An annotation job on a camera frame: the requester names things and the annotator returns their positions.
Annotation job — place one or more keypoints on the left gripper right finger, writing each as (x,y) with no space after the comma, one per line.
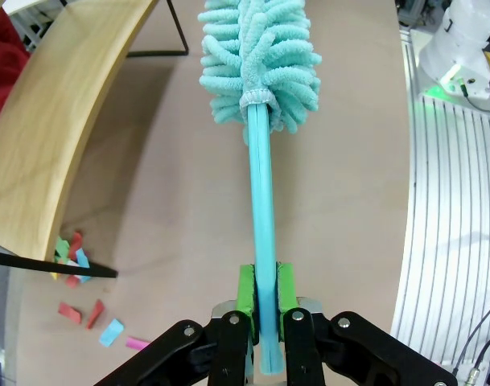
(305,346)

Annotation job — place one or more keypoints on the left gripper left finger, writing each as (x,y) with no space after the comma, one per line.
(228,346)

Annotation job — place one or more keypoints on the teal chenille duster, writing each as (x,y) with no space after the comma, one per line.
(262,181)

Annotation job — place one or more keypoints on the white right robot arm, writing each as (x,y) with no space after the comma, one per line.
(462,36)

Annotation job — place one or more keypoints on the pink paper scrap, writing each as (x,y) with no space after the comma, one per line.
(138,343)

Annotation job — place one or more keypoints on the light blue paper scrap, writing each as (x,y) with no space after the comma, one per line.
(83,258)
(112,333)

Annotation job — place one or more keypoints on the orange-red paper scrap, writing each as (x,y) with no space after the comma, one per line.
(95,314)

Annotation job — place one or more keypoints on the white paper scrap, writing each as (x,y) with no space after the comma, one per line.
(68,263)

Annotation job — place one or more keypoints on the green paper scrap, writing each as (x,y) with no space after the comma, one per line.
(60,246)

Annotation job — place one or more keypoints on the person in red jacket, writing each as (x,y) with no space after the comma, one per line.
(1,60)

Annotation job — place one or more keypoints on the aluminium slotted base frame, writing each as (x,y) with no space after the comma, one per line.
(441,225)

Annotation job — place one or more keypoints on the two-tier wooden shelf black frame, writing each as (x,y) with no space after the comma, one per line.
(47,120)

